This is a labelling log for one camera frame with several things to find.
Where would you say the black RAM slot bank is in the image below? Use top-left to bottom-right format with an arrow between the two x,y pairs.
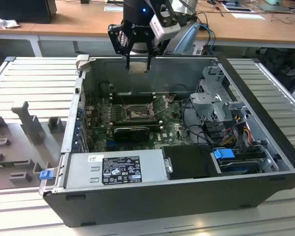
110,118 -> 163,129
112,92 -> 157,104

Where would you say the white paper sheet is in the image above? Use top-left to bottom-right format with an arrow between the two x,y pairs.
104,5 -> 124,12

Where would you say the black open PC case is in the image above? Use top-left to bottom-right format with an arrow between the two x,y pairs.
39,55 -> 295,228

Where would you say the red and yellow wire bundle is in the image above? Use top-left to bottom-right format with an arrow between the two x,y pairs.
221,121 -> 253,147

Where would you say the black graphics card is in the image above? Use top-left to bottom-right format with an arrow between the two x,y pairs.
113,126 -> 149,143

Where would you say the metal CPU socket cover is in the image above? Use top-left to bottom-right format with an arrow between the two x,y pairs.
151,95 -> 170,116

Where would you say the crumpled white paper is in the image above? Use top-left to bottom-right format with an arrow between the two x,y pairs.
0,13 -> 21,30

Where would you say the green motherboard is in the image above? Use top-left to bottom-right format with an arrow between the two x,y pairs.
85,94 -> 200,153

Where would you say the white paper with blue edge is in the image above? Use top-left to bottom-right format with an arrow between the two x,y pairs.
231,12 -> 266,21

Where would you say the grey laptop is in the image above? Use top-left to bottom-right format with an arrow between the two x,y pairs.
257,0 -> 294,14

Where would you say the silver metal drive cage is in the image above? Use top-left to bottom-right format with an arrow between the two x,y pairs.
189,66 -> 246,123

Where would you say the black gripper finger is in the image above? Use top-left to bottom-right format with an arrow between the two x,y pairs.
146,37 -> 174,72
107,23 -> 133,71

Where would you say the hard disk in blue carrier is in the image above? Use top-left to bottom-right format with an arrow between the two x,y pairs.
212,147 -> 261,177

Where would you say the pale blue teach pendant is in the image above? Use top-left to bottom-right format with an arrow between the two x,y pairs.
172,23 -> 201,55

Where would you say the dark tablet with white border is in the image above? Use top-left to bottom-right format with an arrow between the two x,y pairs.
222,1 -> 255,12

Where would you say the grey case release handle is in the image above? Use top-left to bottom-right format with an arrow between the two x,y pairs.
75,55 -> 90,72

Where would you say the CPU socket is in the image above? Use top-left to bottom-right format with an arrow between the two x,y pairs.
122,103 -> 158,122

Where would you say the grey parts rack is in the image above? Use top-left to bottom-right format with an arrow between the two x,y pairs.
0,100 -> 67,190

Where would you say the black bag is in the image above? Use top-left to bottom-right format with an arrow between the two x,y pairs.
255,48 -> 295,93

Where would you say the blue cable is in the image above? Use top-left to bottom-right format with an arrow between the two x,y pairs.
199,23 -> 216,56

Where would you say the square silver CPU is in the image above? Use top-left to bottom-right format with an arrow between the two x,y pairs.
128,61 -> 148,74

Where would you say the wooden desk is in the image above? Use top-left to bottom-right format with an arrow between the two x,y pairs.
0,0 -> 295,50

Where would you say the silver power supply unit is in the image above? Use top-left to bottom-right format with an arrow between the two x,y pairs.
63,149 -> 169,189

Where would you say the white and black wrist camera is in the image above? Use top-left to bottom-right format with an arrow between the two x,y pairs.
149,4 -> 181,40

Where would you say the black box on desk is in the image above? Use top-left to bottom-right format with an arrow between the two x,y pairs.
0,0 -> 58,24

